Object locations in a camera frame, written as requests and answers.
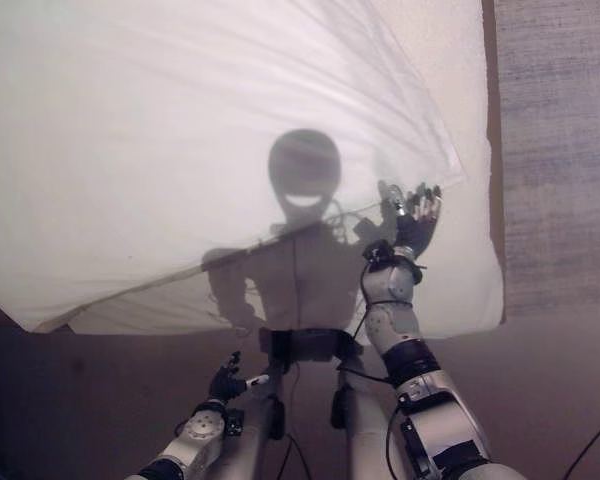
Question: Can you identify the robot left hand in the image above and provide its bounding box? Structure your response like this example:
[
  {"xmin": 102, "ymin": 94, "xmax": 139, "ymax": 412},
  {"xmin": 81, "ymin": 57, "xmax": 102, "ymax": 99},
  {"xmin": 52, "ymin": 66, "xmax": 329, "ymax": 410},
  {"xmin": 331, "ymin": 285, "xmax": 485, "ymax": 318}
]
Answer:
[{"xmin": 208, "ymin": 351, "xmax": 272, "ymax": 404}]

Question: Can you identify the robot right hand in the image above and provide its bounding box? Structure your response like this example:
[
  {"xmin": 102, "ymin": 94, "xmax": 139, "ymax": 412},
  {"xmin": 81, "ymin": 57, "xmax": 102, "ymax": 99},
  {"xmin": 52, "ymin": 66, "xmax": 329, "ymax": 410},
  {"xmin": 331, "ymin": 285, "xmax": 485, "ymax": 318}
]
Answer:
[{"xmin": 394, "ymin": 181, "xmax": 444, "ymax": 259}]

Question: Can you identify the white bed sheet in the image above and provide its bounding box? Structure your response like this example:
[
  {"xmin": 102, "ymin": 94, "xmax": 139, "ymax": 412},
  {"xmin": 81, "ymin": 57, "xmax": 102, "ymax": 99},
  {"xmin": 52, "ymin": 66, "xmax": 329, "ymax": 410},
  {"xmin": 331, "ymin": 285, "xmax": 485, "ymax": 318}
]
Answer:
[{"xmin": 0, "ymin": 0, "xmax": 470, "ymax": 334}]

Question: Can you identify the white mattress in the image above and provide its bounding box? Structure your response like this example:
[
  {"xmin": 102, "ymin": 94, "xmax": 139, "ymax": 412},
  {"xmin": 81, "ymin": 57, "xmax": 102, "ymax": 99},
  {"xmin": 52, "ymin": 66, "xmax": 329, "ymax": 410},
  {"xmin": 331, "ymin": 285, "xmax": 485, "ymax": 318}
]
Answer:
[{"xmin": 0, "ymin": 0, "xmax": 507, "ymax": 337}]

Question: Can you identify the robot black waist box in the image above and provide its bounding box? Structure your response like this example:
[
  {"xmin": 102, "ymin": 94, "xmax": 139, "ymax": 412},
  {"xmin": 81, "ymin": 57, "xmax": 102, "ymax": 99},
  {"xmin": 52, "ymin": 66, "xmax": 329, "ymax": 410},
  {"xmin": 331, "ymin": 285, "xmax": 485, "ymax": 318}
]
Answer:
[{"xmin": 258, "ymin": 327, "xmax": 365, "ymax": 364}]

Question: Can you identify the robot right leg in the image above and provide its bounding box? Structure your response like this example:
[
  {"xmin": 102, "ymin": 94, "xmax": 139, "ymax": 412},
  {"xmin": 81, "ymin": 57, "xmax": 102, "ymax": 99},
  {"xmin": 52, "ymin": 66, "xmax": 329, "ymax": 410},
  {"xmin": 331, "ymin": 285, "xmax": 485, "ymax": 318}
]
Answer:
[{"xmin": 330, "ymin": 360, "xmax": 399, "ymax": 480}]

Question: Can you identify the grey textured rug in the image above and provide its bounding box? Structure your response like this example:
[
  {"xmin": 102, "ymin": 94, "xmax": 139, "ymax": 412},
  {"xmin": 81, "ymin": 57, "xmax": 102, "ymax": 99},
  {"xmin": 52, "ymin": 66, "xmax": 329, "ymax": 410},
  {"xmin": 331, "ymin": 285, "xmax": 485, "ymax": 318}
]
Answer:
[{"xmin": 494, "ymin": 0, "xmax": 600, "ymax": 322}]

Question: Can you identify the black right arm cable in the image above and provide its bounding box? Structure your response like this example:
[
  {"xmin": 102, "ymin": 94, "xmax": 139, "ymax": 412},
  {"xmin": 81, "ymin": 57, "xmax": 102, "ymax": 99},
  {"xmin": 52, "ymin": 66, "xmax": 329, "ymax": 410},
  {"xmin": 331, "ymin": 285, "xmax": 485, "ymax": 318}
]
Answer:
[{"xmin": 338, "ymin": 267, "xmax": 417, "ymax": 386}]

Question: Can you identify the brown wooden bed frame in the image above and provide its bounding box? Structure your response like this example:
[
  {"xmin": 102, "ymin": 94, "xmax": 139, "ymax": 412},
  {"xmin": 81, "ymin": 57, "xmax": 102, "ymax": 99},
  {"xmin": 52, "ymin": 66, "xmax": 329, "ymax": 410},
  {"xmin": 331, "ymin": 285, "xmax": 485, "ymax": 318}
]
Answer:
[{"xmin": 481, "ymin": 0, "xmax": 508, "ymax": 327}]

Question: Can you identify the black floor cable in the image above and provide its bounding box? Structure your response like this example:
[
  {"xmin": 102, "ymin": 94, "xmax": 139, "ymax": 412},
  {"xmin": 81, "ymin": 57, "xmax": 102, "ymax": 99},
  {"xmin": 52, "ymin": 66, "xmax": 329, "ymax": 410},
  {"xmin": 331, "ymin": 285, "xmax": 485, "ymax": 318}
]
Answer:
[{"xmin": 563, "ymin": 418, "xmax": 600, "ymax": 480}]

